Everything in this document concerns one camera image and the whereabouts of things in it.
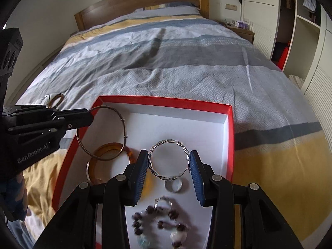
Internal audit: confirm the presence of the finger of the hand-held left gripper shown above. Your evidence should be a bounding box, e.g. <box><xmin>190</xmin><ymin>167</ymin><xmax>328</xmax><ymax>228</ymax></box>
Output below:
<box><xmin>2</xmin><ymin>104</ymin><xmax>62</xmax><ymax>121</ymax></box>
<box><xmin>8</xmin><ymin>108</ymin><xmax>94</xmax><ymax>136</ymax></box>

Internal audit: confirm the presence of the brown beaded bracelet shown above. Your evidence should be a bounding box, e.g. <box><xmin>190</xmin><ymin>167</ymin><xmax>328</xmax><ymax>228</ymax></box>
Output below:
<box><xmin>131</xmin><ymin>204</ymin><xmax>192</xmax><ymax>249</ymax></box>

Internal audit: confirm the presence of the red bag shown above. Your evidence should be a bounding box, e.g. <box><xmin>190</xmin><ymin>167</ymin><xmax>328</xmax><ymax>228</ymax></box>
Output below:
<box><xmin>276</xmin><ymin>47</ymin><xmax>289</xmax><ymax>70</ymax></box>

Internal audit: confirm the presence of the twisted silver bracelet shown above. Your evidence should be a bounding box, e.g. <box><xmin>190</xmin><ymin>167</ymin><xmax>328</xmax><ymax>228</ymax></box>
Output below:
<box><xmin>147</xmin><ymin>139</ymin><xmax>193</xmax><ymax>181</ymax></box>

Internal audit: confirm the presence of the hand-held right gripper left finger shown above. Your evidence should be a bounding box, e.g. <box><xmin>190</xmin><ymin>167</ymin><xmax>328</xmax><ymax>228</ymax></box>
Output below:
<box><xmin>34</xmin><ymin>149</ymin><xmax>148</xmax><ymax>249</ymax></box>

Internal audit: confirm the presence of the wooden bed with striped duvet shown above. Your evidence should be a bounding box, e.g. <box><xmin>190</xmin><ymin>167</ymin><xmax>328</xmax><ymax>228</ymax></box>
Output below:
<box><xmin>5</xmin><ymin>5</ymin><xmax>332</xmax><ymax>249</ymax></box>

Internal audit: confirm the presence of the amber bangle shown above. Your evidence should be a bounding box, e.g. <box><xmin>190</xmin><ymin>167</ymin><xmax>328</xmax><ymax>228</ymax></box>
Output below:
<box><xmin>87</xmin><ymin>142</ymin><xmax>135</xmax><ymax>185</ymax></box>

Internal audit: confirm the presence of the grey pillow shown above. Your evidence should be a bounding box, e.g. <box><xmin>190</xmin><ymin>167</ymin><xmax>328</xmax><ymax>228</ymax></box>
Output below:
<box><xmin>133</xmin><ymin>2</ymin><xmax>202</xmax><ymax>15</ymax></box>

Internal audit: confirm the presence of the twisted silver ring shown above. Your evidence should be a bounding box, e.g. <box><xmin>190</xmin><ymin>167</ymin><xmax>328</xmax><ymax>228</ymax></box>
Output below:
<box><xmin>154</xmin><ymin>196</ymin><xmax>173</xmax><ymax>210</ymax></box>

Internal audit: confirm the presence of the silver chain necklace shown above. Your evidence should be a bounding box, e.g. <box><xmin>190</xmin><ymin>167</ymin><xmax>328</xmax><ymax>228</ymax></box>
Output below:
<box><xmin>34</xmin><ymin>94</ymin><xmax>52</xmax><ymax>107</ymax></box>

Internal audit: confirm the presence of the dark brown bangle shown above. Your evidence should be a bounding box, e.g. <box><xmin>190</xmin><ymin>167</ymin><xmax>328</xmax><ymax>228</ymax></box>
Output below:
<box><xmin>47</xmin><ymin>93</ymin><xmax>65</xmax><ymax>108</ymax></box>

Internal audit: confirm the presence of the white wardrobe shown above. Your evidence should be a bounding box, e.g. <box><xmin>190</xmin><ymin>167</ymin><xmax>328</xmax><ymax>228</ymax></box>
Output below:
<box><xmin>240</xmin><ymin>0</ymin><xmax>332</xmax><ymax>140</ymax></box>

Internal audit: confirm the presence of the person's left forearm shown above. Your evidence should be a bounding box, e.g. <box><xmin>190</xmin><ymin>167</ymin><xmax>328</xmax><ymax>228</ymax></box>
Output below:
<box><xmin>0</xmin><ymin>172</ymin><xmax>33</xmax><ymax>223</ymax></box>

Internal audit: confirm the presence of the silver band ring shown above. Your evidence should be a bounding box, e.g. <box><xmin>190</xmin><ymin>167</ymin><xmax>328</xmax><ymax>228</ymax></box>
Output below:
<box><xmin>164</xmin><ymin>177</ymin><xmax>183</xmax><ymax>193</ymax></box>

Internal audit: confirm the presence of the thin wire bangle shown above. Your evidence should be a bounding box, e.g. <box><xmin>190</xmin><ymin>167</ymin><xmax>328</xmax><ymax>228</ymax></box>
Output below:
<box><xmin>76</xmin><ymin>106</ymin><xmax>129</xmax><ymax>162</ymax></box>

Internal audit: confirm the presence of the wooden nightstand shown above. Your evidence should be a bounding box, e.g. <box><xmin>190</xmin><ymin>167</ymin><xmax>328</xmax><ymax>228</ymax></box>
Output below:
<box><xmin>220</xmin><ymin>20</ymin><xmax>255</xmax><ymax>44</ymax></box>

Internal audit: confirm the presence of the red cardboard box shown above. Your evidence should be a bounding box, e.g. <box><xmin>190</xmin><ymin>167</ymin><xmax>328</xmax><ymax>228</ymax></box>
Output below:
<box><xmin>51</xmin><ymin>95</ymin><xmax>235</xmax><ymax>249</ymax></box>

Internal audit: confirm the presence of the striped hanging garment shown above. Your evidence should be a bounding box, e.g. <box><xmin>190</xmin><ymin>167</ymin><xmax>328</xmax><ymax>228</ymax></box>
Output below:
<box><xmin>302</xmin><ymin>0</ymin><xmax>319</xmax><ymax>12</ymax></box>

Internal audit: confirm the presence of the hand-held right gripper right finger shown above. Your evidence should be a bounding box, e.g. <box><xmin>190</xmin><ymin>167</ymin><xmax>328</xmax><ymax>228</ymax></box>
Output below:
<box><xmin>189</xmin><ymin>150</ymin><xmax>301</xmax><ymax>249</ymax></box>

